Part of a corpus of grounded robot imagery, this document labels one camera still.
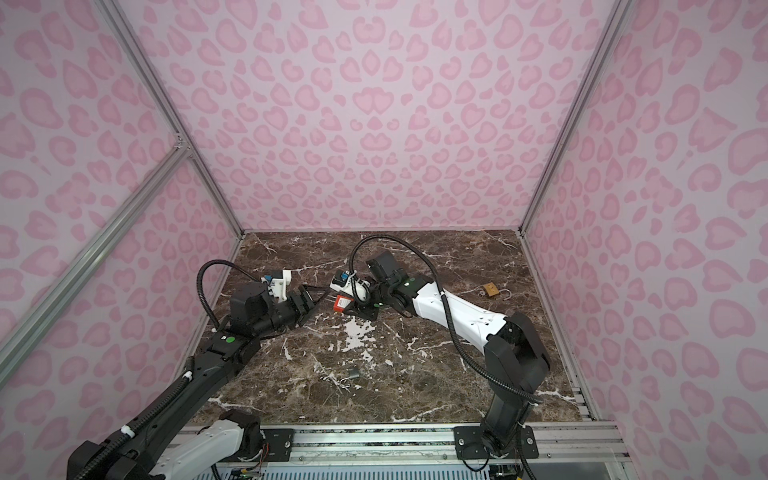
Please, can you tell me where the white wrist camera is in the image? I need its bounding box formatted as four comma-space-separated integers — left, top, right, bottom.
329, 270, 369, 298
261, 270, 292, 302

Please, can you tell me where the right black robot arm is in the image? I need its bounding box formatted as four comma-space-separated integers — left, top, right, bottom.
332, 251, 551, 457

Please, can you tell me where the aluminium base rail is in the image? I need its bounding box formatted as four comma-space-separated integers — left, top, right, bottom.
161, 422, 631, 470

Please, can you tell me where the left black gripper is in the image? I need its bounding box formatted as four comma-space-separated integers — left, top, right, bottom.
253, 284, 330, 340

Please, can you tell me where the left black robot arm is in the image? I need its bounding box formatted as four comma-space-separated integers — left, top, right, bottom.
66, 282, 323, 479

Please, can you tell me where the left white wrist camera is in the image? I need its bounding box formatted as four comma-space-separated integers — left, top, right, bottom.
261, 270, 292, 302

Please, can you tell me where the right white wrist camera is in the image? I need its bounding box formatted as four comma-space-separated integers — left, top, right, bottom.
329, 270, 369, 298

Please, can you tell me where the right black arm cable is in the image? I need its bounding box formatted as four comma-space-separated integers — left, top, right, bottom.
348, 234, 544, 404

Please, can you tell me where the red padlock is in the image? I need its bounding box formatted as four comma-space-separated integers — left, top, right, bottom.
333, 294, 354, 313

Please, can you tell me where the diagonal aluminium frame strut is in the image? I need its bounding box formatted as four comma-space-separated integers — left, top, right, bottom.
1, 141, 189, 385

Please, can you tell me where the brass padlock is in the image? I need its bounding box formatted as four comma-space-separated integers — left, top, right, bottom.
482, 282, 512, 300

